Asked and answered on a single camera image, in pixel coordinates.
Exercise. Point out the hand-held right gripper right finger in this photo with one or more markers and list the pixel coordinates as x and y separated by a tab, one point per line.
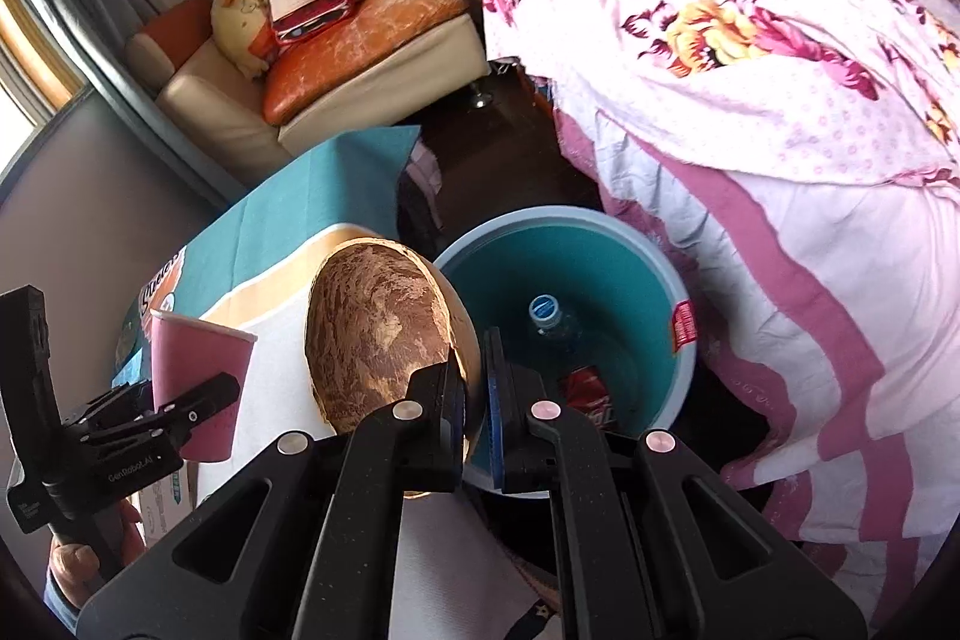
491	409

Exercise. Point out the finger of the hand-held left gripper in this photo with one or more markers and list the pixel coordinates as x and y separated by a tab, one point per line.
120	401
202	401

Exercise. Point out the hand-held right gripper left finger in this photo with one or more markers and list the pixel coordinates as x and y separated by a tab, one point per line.
454	401

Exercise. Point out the pink paper cup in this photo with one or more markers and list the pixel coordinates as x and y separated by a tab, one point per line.
187	355

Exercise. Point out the brown coconut shell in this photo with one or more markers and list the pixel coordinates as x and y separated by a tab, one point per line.
375	340

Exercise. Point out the teal plastic bin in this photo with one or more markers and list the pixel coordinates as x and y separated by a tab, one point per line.
615	280

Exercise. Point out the person's left forearm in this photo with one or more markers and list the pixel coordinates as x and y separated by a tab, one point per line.
58	606

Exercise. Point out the person's left hand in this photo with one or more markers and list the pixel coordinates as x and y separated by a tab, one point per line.
75	561

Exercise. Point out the red drink can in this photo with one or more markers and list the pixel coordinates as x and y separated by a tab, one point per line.
589	389

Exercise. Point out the clear plastic bottle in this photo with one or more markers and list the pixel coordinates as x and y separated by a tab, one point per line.
546	314

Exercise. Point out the teal and grey printed blanket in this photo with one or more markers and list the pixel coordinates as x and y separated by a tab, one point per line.
315	190

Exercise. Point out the cream leather sofa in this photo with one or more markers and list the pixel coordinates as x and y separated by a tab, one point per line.
217	108

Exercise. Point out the orange leather seat cushion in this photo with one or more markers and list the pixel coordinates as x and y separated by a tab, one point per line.
367	40

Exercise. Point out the yellow cartoon pillow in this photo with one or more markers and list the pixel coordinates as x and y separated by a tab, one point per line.
236	21

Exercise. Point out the pink floral quilt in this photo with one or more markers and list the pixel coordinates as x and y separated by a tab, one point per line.
750	123

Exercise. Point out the grey curtain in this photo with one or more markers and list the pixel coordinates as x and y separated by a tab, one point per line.
112	10

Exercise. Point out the wooden window frame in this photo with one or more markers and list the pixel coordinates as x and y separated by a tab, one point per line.
30	63

